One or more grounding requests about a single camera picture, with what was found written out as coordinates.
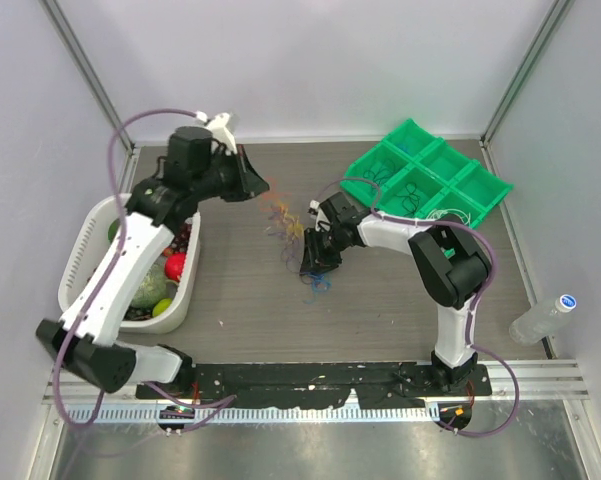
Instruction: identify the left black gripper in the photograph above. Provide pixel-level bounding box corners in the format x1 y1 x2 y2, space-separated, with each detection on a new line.
192 143 269 202

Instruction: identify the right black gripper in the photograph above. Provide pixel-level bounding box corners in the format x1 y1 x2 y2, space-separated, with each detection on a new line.
300 226 346 277

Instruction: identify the orange cable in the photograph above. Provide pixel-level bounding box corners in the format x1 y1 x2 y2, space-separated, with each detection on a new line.
259 175 291 221

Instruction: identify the brown cable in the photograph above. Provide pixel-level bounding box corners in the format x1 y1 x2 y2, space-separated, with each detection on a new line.
397 181 423 217

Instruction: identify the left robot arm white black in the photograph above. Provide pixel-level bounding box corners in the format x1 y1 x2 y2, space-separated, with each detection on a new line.
35 114 269 399

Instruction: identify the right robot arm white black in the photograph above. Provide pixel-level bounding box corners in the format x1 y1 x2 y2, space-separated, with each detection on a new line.
299 192 492 395

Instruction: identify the red grape bunch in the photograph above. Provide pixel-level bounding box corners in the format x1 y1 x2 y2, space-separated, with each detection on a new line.
164 223 192 256

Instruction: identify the red apple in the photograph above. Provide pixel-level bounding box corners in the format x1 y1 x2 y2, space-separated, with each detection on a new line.
164 252 186 282

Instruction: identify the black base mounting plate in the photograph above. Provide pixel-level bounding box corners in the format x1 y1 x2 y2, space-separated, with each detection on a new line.
134 360 494 409

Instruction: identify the green compartment bin tray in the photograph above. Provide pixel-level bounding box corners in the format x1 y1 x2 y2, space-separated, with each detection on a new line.
341 119 513 228

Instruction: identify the green netted melon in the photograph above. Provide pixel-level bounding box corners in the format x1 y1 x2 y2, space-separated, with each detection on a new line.
130 264 168 309

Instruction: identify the green lime fruit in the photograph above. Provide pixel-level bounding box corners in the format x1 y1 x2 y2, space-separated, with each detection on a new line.
107 220 119 243

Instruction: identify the yellow green small fruit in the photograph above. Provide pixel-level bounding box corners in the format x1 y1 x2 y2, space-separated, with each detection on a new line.
152 298 173 318

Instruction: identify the white plastic fruit basket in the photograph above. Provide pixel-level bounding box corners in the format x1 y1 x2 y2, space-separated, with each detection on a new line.
58 196 201 334

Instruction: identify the clear plastic water bottle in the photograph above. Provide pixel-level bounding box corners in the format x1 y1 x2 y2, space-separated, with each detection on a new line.
509 294 577 346

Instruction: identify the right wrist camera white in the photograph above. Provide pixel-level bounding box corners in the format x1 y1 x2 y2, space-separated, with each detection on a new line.
308 200 331 232

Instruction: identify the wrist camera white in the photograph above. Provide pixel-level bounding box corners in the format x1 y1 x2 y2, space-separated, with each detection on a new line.
308 200 331 232
194 111 238 154

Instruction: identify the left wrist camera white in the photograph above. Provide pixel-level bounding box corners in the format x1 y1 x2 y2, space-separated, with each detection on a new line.
194 111 238 154

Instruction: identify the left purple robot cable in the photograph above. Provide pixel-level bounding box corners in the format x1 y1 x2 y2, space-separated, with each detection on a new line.
51 107 206 426

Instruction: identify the white slotted cable duct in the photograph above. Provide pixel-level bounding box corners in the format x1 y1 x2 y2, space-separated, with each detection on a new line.
64 402 441 424

